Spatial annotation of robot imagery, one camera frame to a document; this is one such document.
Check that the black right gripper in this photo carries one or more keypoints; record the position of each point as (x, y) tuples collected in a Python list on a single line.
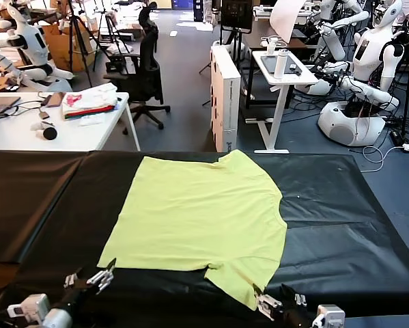
[(296, 317)]

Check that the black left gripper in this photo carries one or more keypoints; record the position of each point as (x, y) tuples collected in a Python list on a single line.
[(88, 294)]

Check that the yellow-green t-shirt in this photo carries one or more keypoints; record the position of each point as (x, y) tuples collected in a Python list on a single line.
[(197, 212)]

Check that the white humanoid robot raised arm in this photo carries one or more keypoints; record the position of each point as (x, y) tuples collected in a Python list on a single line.
[(334, 41)]

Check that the stack of folded clothes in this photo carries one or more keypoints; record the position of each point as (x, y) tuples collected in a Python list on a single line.
[(88, 100)]

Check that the dark brown table mat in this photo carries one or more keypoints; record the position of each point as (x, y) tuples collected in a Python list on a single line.
[(20, 191)]

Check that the black round speaker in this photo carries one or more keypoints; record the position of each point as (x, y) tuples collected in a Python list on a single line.
[(49, 133)]

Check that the white work table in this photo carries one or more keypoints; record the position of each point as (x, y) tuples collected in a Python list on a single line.
[(16, 136)]

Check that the brown phone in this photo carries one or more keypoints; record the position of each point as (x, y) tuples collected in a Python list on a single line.
[(56, 99)]

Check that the white standing desk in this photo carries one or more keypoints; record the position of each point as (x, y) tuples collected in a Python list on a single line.
[(276, 102)]

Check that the tall white cardboard box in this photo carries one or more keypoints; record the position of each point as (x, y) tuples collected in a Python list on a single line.
[(224, 102)]

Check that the black office chair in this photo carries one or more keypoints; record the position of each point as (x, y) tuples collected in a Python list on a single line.
[(149, 75)]

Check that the brown cardboard box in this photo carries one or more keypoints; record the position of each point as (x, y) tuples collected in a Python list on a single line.
[(59, 51)]

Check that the white water bottle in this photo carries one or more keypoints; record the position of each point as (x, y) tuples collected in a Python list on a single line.
[(281, 65)]

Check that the white humanoid robot black waist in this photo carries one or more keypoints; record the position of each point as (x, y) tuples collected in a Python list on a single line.
[(33, 44)]

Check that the dark tablet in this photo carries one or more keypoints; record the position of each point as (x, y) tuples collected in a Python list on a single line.
[(269, 63)]

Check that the tall black tripod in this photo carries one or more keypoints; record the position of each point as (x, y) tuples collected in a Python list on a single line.
[(70, 34)]

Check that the black pole stand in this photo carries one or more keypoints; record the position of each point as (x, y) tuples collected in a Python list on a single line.
[(408, 85)]

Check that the white humanoid robot on base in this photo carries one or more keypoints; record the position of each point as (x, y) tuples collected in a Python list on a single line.
[(368, 58)]

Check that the white drone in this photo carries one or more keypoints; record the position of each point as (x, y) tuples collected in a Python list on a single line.
[(272, 42)]

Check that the dark wooden desk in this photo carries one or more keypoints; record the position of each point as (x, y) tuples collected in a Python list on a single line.
[(298, 42)]

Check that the short black tripod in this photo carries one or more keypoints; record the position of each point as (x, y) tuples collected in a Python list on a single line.
[(106, 15)]

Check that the white curved board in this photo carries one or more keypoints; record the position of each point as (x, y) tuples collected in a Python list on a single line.
[(286, 20)]

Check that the black monitor on stand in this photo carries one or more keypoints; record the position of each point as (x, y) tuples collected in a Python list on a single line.
[(236, 13)]

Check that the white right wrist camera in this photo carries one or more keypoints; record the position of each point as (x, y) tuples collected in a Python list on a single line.
[(328, 316)]

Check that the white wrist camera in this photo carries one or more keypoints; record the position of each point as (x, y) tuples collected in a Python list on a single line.
[(328, 316), (30, 307)]

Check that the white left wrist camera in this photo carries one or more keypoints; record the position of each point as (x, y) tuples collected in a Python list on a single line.
[(30, 307)]

